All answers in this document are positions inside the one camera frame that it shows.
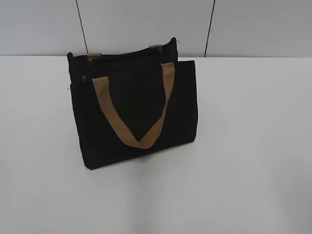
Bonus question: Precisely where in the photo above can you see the black canvas tote bag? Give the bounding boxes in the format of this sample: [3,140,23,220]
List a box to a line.
[67,38,198,170]

